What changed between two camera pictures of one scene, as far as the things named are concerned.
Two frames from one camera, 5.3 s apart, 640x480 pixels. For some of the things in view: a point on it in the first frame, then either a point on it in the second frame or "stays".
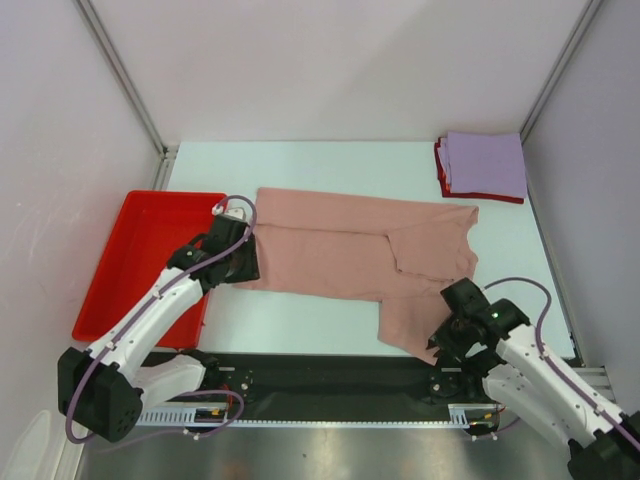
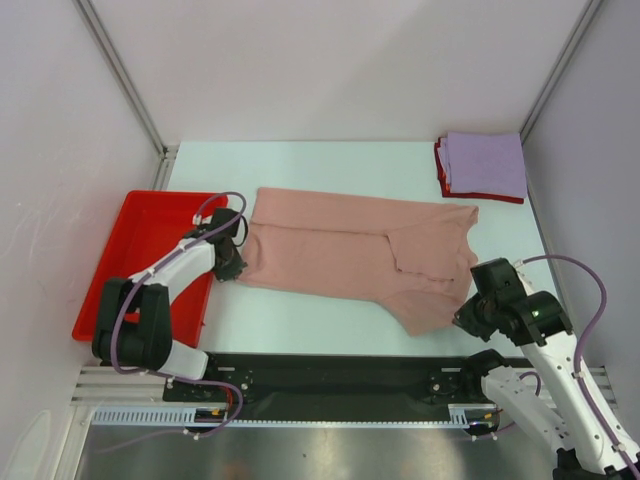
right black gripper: [445, 338] to [470, 315]
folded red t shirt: [447, 194] stays
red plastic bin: [150, 226] stays
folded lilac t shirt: [483, 163] stays
